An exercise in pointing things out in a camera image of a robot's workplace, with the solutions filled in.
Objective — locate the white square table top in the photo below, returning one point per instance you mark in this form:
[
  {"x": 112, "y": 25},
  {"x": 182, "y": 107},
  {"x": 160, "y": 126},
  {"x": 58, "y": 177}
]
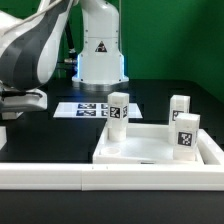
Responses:
[{"x": 144, "y": 144}]

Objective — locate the white marker sheet with tags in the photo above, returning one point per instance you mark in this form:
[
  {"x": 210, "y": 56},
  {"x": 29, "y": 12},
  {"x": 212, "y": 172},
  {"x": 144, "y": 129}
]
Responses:
[{"x": 81, "y": 110}]

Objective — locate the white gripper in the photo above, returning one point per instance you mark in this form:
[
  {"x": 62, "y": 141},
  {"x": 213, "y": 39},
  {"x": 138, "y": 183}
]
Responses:
[{"x": 12, "y": 100}]

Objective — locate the white U-shaped obstacle fence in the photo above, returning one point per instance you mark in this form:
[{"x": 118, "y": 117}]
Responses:
[{"x": 43, "y": 176}]

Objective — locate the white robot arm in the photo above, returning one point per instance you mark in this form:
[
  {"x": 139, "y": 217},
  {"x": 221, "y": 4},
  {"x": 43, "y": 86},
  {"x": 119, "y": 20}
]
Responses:
[{"x": 29, "y": 50}]

